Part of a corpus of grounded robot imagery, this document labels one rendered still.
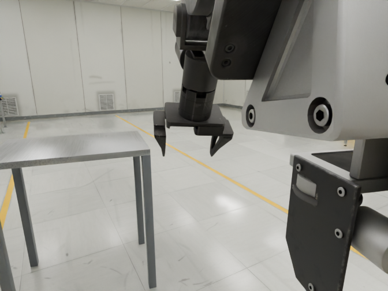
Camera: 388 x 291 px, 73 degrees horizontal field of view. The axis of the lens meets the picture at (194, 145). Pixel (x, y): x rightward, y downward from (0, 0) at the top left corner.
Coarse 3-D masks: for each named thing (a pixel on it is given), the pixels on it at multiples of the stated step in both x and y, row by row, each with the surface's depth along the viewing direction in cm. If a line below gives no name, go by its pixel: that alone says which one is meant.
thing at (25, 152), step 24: (24, 144) 132; (48, 144) 132; (72, 144) 132; (96, 144) 132; (120, 144) 132; (144, 144) 132; (0, 168) 105; (144, 168) 126; (24, 192) 149; (144, 192) 129; (24, 216) 152; (144, 216) 136; (0, 240) 112; (144, 240) 182; (0, 264) 115
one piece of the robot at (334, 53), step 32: (288, 0) 13; (320, 0) 11; (352, 0) 10; (384, 0) 10; (288, 32) 13; (320, 32) 11; (352, 32) 10; (384, 32) 10; (288, 64) 14; (320, 64) 11; (352, 64) 10; (384, 64) 11; (256, 96) 17; (288, 96) 14; (320, 96) 11; (352, 96) 10; (384, 96) 11; (256, 128) 18; (288, 128) 14; (320, 128) 12; (352, 128) 11; (384, 128) 11
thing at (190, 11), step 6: (186, 0) 26; (192, 0) 24; (198, 0) 22; (204, 0) 22; (210, 0) 22; (186, 6) 26; (192, 6) 24; (198, 6) 23; (204, 6) 23; (210, 6) 23; (192, 12) 24; (198, 12) 24; (204, 12) 24; (210, 12) 24
